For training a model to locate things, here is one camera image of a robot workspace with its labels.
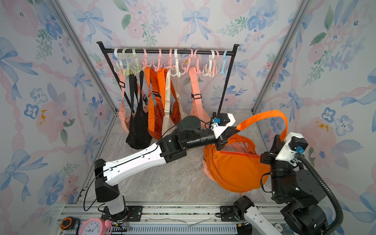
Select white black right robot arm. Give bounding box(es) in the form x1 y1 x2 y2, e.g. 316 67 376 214
260 134 329 235

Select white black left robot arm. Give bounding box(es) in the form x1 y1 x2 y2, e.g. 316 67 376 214
94 113 239 218

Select beige crossbody bag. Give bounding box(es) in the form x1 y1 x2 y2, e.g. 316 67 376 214
161 69 188 136

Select black crossbody bag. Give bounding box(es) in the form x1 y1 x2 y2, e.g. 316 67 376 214
126 71 152 150

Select light blue hook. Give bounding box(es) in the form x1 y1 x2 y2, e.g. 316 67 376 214
218 51 228 76

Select white hook leftmost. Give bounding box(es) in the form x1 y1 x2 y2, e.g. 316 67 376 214
114 48 123 74

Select white poker chips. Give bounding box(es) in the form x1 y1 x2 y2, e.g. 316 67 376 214
274 223 290 234

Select black clothes rack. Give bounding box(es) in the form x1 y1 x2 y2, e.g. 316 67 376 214
97 41 240 114

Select pink alarm clock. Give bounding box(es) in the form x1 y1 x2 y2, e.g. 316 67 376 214
79 218 112 235

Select orange black tape measure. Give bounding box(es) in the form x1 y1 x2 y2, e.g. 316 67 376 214
60 216 80 230

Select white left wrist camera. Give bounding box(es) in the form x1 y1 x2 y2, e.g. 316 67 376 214
210 113 236 139

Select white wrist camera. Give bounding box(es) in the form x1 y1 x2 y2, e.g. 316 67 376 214
275 132 308 167
210 113 236 139

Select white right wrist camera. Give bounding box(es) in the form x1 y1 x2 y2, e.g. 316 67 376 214
275 132 308 167

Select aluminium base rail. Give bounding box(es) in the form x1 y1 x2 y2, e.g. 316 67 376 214
55 201 306 235

